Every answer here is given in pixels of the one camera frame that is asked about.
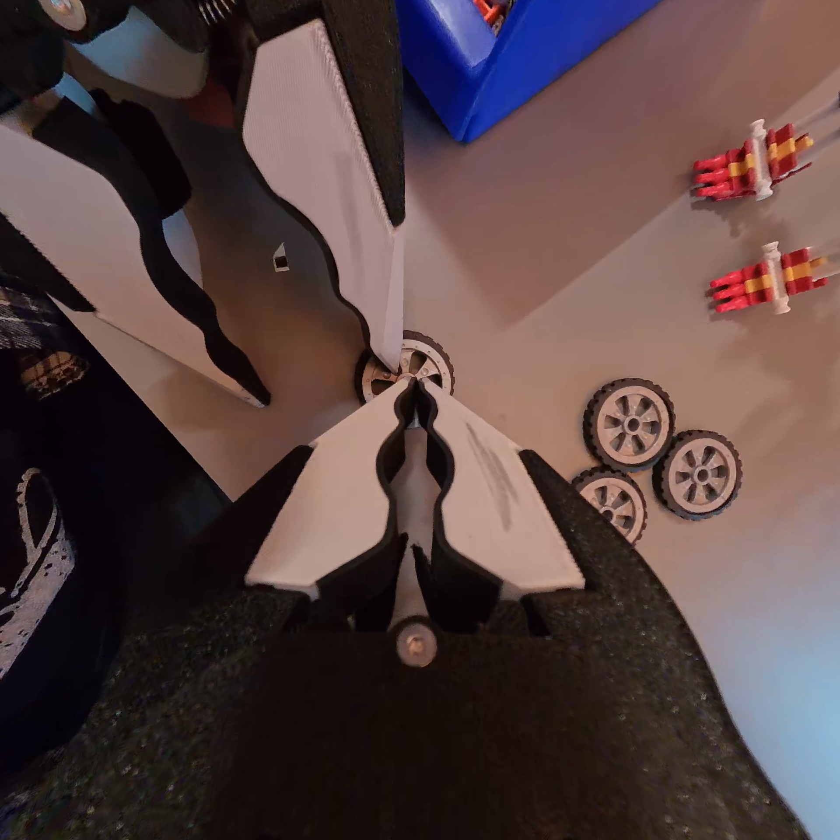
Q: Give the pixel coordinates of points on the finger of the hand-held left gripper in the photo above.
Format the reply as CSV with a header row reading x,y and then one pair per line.
x,y
328,164
72,216

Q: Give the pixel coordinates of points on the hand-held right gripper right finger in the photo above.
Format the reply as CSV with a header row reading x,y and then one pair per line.
x,y
505,518

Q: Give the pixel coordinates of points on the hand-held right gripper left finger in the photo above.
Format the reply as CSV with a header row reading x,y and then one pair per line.
x,y
328,512

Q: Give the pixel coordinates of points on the grey toy wheel black tyre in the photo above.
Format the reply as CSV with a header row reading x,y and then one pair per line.
x,y
620,502
676,492
426,358
604,407

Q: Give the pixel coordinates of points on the small white black scrap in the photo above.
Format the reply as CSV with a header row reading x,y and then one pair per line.
x,y
280,257

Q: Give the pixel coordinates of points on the pile of colourful construction pieces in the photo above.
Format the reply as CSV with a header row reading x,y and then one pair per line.
x,y
492,13

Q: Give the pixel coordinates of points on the person's plaid shirt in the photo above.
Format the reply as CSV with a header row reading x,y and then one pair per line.
x,y
46,367

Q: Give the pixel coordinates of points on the blue plastic bin white tag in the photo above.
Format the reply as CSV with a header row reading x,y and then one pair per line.
x,y
525,79

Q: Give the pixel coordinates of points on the person's dark printed t-shirt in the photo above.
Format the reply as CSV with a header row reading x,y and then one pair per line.
x,y
33,525

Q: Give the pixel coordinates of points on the colourful construction toy figure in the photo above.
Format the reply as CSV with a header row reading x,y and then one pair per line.
x,y
741,167

